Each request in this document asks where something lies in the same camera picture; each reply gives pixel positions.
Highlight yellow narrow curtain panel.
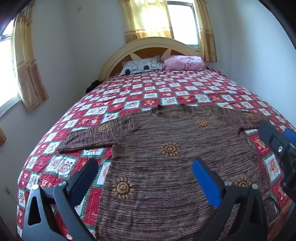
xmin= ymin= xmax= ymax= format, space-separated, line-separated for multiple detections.
xmin=193 ymin=0 xmax=218 ymax=62

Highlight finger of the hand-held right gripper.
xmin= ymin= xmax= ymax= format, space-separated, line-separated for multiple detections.
xmin=258 ymin=122 xmax=289 ymax=154
xmin=284 ymin=128 xmax=296 ymax=145

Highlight yellow sheer curtain panel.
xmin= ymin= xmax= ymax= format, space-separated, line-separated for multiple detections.
xmin=119 ymin=0 xmax=174 ymax=44

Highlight yellow side window curtain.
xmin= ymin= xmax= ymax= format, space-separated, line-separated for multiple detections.
xmin=10 ymin=10 xmax=50 ymax=113

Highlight black bag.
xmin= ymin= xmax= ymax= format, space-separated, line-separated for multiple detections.
xmin=85 ymin=79 xmax=103 ymax=93

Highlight side window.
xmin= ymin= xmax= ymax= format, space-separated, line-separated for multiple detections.
xmin=0 ymin=20 xmax=23 ymax=117

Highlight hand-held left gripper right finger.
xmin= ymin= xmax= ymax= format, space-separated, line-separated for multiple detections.
xmin=192 ymin=158 xmax=269 ymax=241

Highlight yellow curtain piece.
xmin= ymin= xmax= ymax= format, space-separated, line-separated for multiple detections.
xmin=0 ymin=126 xmax=7 ymax=147

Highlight pink pillow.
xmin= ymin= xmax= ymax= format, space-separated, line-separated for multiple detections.
xmin=163 ymin=55 xmax=206 ymax=71

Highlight window behind headboard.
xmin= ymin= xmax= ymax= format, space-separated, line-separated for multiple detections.
xmin=166 ymin=0 xmax=202 ymax=49

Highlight red patchwork bedspread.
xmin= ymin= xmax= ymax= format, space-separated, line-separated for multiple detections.
xmin=16 ymin=69 xmax=296 ymax=241

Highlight cream arched wooden headboard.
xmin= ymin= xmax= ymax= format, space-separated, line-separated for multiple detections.
xmin=98 ymin=37 xmax=202 ymax=80

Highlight brown knit sweater sun motifs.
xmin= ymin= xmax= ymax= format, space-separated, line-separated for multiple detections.
xmin=58 ymin=104 xmax=286 ymax=241

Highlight grey patterned pillow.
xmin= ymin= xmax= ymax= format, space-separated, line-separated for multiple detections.
xmin=119 ymin=56 xmax=164 ymax=76

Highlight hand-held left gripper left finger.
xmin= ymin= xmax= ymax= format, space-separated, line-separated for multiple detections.
xmin=23 ymin=159 xmax=100 ymax=241

